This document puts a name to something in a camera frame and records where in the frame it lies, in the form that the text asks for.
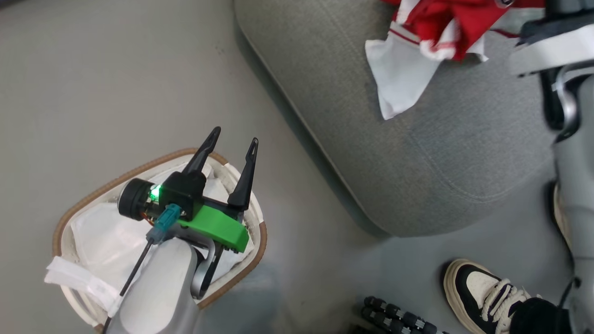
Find grey fabric sofa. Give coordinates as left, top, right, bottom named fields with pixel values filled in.
left=233, top=0, right=565, bottom=238

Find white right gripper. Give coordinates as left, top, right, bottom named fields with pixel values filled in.
left=508, top=0, right=594, bottom=77

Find thin black cable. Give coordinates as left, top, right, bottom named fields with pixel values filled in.
left=101, top=239, right=155, bottom=334

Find red and white jersey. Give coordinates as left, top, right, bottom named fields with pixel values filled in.
left=364, top=0, right=546, bottom=121

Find white cloth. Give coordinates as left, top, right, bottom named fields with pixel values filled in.
left=45, top=160, right=257, bottom=317

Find black and cream sneaker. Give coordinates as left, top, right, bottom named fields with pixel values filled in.
left=443, top=258, right=542, bottom=334
left=551, top=180, right=574, bottom=252

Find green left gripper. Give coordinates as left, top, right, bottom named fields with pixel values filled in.
left=178, top=126, right=259, bottom=254

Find teal cable connector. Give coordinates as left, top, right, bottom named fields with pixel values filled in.
left=147, top=204, right=182, bottom=245

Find black trouser leg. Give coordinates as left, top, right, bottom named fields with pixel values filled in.
left=509, top=296, right=573, bottom=334

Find white basket with brown rim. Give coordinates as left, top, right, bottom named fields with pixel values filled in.
left=52, top=148, right=268, bottom=333

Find black ribbed rod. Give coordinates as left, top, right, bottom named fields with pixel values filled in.
left=361, top=307, right=410, bottom=334
left=364, top=296, right=449, bottom=334

